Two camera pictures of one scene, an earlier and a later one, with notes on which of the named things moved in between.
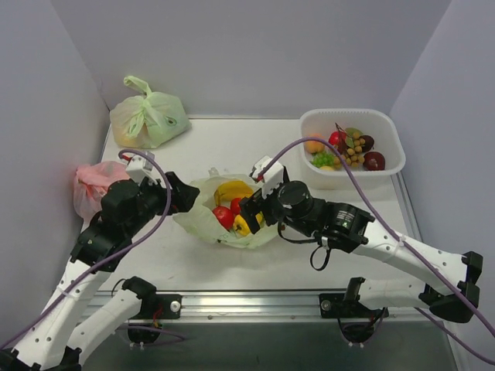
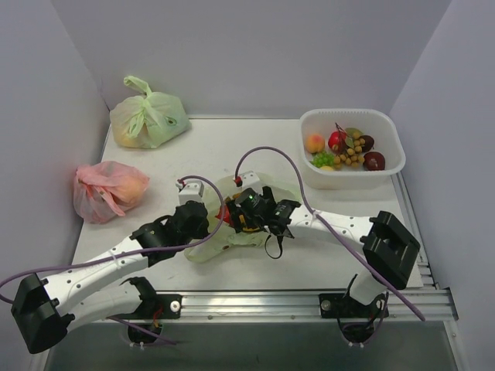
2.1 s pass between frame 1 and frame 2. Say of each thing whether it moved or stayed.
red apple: stayed
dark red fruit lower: stayed
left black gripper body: moved
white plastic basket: stayed
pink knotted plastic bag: stayed
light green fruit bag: moved
